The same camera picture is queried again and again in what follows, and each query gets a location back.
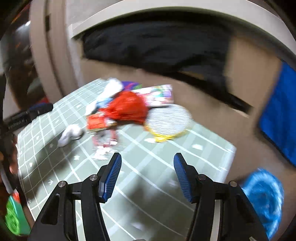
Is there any red snack wrapper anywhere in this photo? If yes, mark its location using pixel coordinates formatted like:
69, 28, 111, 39
86, 113, 117, 133

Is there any clear plastic wrapper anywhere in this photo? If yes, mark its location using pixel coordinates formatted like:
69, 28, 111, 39
91, 129, 118, 161

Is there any white tissue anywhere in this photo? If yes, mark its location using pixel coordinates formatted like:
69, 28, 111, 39
85, 78, 123, 116

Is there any red plastic bag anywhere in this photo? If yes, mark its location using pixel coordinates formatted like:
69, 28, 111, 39
102, 91, 148, 124

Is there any yellow silver scouring pad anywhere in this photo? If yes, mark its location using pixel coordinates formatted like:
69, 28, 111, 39
144, 104, 192, 143

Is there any colourful tissue packet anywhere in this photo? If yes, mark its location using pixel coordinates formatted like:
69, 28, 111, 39
132, 84, 174, 108

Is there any grey kitchen countertop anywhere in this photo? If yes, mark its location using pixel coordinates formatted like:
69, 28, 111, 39
68, 0, 295, 65

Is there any green grid table mat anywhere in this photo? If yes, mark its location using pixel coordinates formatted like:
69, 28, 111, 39
18, 79, 236, 240

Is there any blue hanging towel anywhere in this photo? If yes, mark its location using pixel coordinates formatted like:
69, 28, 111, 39
258, 62, 296, 166

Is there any black hanging cloth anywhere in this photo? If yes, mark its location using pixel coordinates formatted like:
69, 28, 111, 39
82, 21, 251, 113

